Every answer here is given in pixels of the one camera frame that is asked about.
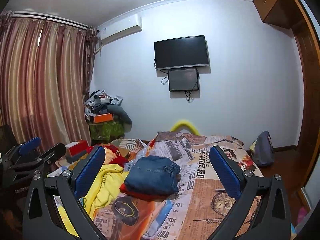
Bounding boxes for striped brown curtain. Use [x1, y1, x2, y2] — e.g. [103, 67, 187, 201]
[0, 10, 98, 155]

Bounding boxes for pile of clutter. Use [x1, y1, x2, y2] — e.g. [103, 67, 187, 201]
[84, 89, 124, 124]

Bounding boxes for red garment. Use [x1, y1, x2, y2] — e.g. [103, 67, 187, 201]
[86, 144, 129, 167]
[119, 183, 167, 202]

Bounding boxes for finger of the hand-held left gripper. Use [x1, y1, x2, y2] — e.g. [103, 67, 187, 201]
[2, 137, 42, 170]
[11, 142, 67, 180]

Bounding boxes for grey backpack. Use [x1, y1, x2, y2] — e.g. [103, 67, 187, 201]
[253, 131, 274, 167]

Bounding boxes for red box with white lid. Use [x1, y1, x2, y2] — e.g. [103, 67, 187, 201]
[65, 140, 90, 157]

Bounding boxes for black wall television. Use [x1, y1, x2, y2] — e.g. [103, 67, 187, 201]
[154, 35, 210, 71]

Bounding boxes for yellow foam tube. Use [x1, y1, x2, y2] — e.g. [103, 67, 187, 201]
[171, 120, 200, 136]

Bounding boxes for grey cushion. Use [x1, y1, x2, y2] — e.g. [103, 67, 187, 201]
[107, 104, 132, 132]

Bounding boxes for curtain rail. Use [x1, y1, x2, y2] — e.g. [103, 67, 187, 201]
[11, 11, 97, 30]

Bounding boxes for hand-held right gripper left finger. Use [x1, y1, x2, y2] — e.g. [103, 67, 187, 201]
[23, 145, 107, 240]

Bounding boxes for yellow garment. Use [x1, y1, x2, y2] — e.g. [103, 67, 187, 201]
[54, 164, 130, 233]

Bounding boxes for blue denim jeans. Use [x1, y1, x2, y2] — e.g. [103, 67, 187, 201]
[124, 155, 181, 196]

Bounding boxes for pink cloth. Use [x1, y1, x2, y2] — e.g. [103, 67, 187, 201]
[297, 206, 307, 227]

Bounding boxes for printed blanket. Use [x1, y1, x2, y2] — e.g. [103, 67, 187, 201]
[47, 131, 264, 240]

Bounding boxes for green patterned cloth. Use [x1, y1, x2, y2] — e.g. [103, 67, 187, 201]
[89, 120, 125, 143]

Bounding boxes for orange box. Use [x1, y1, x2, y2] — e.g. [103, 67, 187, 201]
[94, 114, 113, 123]

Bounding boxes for small black wall monitor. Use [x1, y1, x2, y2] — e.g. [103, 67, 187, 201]
[168, 69, 200, 92]

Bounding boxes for white air conditioner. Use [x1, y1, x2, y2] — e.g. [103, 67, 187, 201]
[96, 14, 142, 46]

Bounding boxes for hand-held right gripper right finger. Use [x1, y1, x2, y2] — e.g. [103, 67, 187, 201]
[209, 145, 292, 240]

